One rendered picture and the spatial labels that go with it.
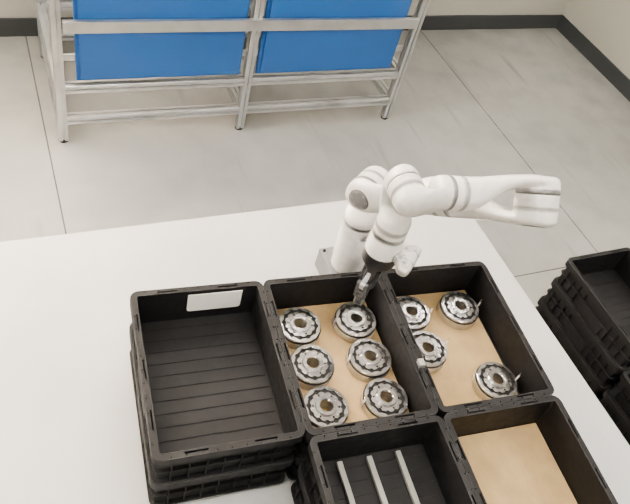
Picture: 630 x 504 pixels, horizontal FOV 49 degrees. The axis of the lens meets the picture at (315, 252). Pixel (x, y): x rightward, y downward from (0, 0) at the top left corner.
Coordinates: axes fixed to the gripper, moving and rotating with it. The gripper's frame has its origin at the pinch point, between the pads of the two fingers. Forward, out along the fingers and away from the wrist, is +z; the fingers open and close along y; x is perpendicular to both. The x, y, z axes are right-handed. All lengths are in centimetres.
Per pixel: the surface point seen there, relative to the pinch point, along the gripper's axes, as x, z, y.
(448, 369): 25.2, 17.2, -6.1
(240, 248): -40, 30, -18
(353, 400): 9.5, 17.1, 15.5
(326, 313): -7.1, 17.1, -2.4
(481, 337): 29.0, 17.2, -20.7
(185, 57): -131, 58, -119
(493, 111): -11, 101, -261
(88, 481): -29, 30, 58
